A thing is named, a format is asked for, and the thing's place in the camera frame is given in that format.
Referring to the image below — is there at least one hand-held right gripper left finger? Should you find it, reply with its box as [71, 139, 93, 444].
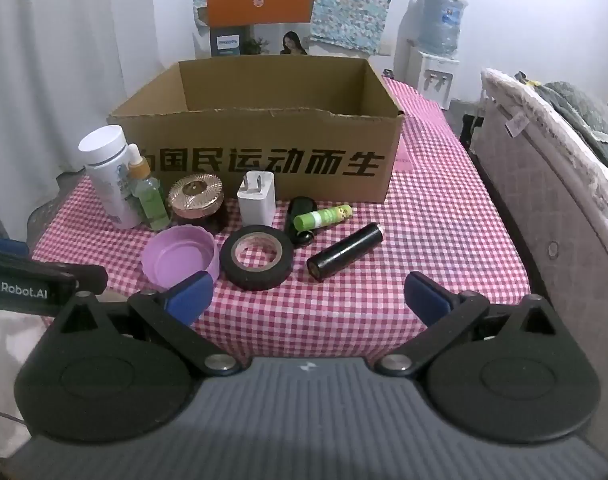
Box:
[48, 270, 245, 377]

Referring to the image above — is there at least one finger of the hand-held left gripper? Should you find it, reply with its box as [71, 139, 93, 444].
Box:
[0, 248, 108, 295]

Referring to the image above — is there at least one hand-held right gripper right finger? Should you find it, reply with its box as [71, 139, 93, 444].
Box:
[375, 271, 560, 376]

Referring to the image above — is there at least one purple plastic lid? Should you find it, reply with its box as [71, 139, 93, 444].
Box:
[140, 225, 221, 292]

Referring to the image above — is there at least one black tape roll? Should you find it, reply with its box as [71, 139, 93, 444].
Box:
[220, 225, 295, 292]

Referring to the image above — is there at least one black cylindrical battery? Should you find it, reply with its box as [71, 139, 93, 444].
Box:
[306, 222, 385, 282]

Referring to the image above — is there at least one gold lidded cosmetic jar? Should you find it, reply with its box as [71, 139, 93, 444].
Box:
[166, 173, 227, 235]

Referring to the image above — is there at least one green dropper bottle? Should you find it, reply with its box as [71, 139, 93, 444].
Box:
[127, 143, 172, 232]

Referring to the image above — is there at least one white charger plug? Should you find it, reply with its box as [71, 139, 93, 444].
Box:
[237, 170, 277, 228]

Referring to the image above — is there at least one white plastic bottle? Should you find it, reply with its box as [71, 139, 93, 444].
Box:
[78, 125, 142, 230]

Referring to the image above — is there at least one green glue stick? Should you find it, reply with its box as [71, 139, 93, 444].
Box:
[293, 203, 355, 233]

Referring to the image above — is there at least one black oval key fob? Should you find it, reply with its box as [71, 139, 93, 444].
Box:
[285, 196, 319, 250]

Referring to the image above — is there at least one brown cardboard box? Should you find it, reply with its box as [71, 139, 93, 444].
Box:
[107, 56, 406, 204]

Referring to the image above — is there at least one pink checked tablecloth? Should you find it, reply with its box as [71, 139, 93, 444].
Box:
[31, 75, 530, 361]

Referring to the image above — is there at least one upright quilted mattress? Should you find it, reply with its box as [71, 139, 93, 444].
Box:
[479, 67, 608, 361]

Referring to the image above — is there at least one white curtain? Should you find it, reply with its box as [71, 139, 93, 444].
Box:
[0, 0, 159, 196]

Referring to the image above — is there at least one white water dispenser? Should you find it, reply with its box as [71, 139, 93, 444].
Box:
[395, 35, 461, 110]

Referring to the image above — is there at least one grey blanket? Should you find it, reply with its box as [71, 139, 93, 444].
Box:
[514, 72, 608, 171]

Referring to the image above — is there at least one blue water jug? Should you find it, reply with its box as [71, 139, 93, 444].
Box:
[416, 0, 470, 56]

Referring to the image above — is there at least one printed box with orange flap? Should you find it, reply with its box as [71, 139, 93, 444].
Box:
[196, 0, 321, 58]

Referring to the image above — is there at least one blue patterned wall cloth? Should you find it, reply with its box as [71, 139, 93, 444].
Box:
[194, 0, 415, 53]

